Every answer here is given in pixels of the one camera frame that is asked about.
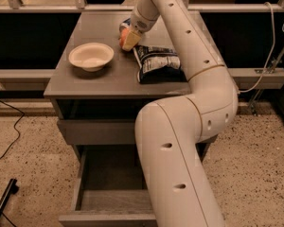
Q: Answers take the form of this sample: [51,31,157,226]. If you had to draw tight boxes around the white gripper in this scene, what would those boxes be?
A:
[121,4,157,51]

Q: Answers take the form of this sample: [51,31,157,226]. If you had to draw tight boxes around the red apple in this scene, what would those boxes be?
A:
[119,28,129,47]

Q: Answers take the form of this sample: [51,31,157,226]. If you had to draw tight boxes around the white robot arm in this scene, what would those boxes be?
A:
[121,0,238,227]

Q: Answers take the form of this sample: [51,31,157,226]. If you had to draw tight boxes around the grey wooden drawer cabinet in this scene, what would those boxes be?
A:
[43,10,240,161]

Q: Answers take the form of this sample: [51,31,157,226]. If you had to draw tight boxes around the closed grey top drawer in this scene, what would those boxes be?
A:
[57,119,135,145]

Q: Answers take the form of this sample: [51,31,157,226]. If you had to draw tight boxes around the open grey middle drawer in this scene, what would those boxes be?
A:
[59,145,157,227]

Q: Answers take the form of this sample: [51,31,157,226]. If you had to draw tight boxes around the blue soda can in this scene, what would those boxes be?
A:
[119,18,131,32]

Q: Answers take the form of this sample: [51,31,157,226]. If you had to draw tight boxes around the blue white chip bag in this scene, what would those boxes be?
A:
[133,45,186,83]

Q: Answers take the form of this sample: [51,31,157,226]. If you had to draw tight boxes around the white paper bowl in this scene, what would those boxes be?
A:
[68,43,115,72]

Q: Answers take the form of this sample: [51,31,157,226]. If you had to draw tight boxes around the black bar on floor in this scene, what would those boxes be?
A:
[0,179,19,218]

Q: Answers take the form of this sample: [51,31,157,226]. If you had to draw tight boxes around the black floor cable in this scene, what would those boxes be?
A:
[0,97,26,161]

